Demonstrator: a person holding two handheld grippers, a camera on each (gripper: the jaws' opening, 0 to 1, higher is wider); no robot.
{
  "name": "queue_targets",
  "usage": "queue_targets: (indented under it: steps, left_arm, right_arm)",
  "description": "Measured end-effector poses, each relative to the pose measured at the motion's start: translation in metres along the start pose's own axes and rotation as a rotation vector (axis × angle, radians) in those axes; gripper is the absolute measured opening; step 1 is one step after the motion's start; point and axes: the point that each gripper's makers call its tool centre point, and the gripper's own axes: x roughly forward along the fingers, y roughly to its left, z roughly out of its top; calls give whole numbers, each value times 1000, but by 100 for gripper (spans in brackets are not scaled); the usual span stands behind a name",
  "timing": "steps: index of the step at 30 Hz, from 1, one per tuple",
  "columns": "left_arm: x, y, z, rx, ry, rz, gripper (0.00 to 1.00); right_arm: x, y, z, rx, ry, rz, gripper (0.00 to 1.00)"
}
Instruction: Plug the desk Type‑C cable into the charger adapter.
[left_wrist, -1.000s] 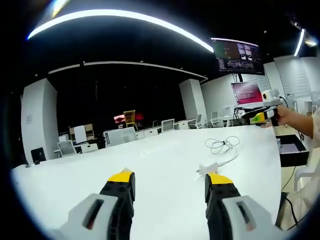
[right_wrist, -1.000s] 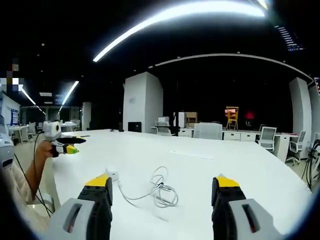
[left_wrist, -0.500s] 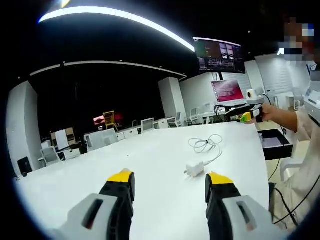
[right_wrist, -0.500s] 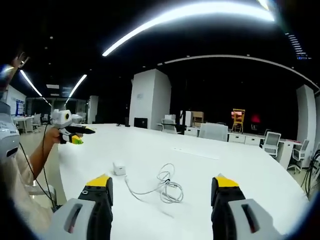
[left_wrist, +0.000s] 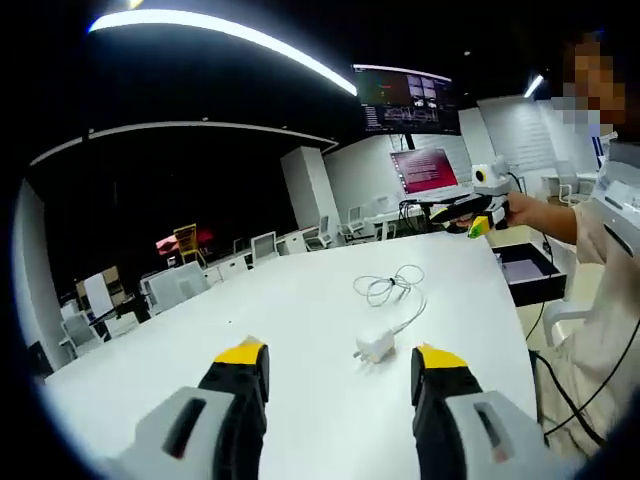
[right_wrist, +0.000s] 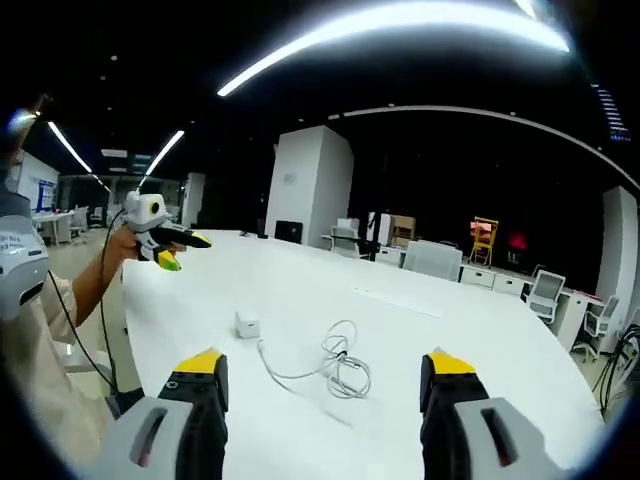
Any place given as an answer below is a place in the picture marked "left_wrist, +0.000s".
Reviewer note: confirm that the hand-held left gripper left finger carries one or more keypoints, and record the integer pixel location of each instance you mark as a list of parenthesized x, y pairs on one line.
[(200, 425)]

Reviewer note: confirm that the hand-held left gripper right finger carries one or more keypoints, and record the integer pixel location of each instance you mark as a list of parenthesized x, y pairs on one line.
[(450, 425)]

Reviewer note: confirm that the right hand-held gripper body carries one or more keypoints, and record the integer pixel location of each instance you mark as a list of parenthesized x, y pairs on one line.
[(492, 182)]

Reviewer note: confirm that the white charger adapter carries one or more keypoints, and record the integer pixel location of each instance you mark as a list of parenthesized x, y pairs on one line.
[(374, 345)]

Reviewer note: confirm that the white desk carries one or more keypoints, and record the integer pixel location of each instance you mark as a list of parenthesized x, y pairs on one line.
[(310, 300)]

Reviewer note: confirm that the person's right hand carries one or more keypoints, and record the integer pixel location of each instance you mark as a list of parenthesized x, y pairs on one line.
[(516, 210)]

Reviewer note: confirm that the open laptop with red screen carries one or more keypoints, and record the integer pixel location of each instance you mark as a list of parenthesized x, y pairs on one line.
[(425, 170)]

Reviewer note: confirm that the black open drawer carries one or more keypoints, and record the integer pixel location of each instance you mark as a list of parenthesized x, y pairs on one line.
[(532, 272)]

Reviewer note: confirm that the white office chair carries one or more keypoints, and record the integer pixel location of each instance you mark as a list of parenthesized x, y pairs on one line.
[(263, 246), (320, 232), (568, 189), (356, 220)]

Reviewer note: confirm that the short ceiling light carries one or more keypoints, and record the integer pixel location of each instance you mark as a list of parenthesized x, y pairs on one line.
[(533, 86)]

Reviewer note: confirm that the white chair armrest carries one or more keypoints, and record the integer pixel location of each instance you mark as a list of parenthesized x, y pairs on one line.
[(562, 317)]

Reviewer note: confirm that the white chest-worn device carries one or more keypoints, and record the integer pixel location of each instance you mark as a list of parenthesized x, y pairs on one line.
[(617, 175)]

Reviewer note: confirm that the person in white shirt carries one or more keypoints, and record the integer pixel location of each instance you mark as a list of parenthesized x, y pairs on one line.
[(575, 415)]

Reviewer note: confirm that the person's light clothing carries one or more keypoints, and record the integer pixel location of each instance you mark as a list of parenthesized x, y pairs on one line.
[(605, 300)]

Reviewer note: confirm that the white pillar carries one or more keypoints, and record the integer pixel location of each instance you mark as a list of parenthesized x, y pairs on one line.
[(310, 190)]

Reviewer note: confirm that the yellow chair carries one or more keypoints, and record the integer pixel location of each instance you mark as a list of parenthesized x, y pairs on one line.
[(187, 242)]

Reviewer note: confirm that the curved ceiling edge light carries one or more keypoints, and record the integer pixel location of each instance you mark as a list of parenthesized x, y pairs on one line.
[(175, 131)]

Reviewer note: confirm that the long curved ceiling light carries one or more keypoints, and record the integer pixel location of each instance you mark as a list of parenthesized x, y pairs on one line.
[(225, 30)]

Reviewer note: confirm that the large wall monitor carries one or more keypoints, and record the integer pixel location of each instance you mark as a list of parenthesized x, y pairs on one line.
[(407, 100)]

